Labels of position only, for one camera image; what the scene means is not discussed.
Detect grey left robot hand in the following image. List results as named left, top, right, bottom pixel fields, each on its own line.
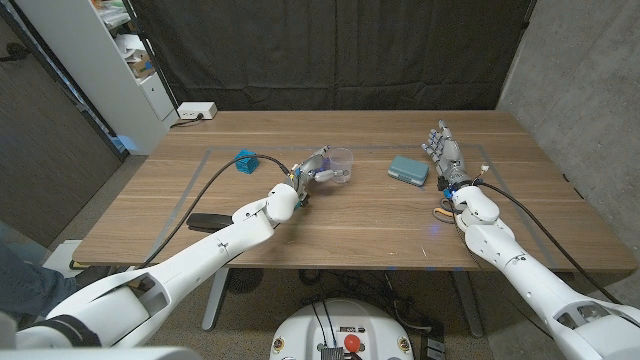
left=285, top=144, right=347, bottom=199

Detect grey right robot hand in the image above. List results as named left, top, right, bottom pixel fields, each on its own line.
left=420, top=118, right=474, bottom=192

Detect clear plastic measuring cup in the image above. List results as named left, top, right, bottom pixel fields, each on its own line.
left=324, top=147, right=355, bottom=185

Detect teal soap box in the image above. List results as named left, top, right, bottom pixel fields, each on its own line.
left=387, top=154, right=430, bottom=188

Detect blue block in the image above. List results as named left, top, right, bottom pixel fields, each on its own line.
left=234, top=149, right=261, bottom=175

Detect black stapler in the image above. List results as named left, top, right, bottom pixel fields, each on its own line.
left=185, top=212, right=235, bottom=234

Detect black box on floor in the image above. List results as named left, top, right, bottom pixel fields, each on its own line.
left=420, top=322, right=447, bottom=360

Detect cardboard box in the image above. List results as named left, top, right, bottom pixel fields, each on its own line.
left=127, top=49, right=156, bottom=80

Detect black curtain backdrop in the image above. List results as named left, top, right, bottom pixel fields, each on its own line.
left=128, top=0, right=539, bottom=112

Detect white power strip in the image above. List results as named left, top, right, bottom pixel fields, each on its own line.
left=176, top=101, right=219, bottom=121

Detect round black floor fan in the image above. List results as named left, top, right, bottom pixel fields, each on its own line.
left=225, top=268, right=265, bottom=295

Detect grey table leg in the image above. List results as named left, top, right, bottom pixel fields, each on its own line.
left=449, top=270, right=485, bottom=339
left=201, top=267, right=230, bottom=332

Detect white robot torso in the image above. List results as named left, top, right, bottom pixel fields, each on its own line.
left=269, top=298, right=415, bottom=360

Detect white shelf cabinet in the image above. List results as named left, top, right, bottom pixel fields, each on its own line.
left=14, top=0, right=181, bottom=156

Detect dark shoe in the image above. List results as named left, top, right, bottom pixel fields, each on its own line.
left=74, top=264, right=117, bottom=290

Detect person leg in jeans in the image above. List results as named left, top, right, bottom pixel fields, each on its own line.
left=0, top=242, right=79, bottom=322

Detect orange handled scissors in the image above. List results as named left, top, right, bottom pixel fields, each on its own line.
left=432, top=198, right=459, bottom=225

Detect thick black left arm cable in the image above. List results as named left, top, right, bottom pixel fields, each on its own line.
left=139, top=153, right=292, bottom=269

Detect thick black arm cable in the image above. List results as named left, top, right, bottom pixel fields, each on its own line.
left=139, top=153, right=292, bottom=269
left=474, top=180, right=624, bottom=306

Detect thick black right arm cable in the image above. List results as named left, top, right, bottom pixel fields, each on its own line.
left=474, top=180, right=624, bottom=306

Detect black floor cable bundle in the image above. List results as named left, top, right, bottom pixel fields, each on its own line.
left=298, top=269, right=434, bottom=332

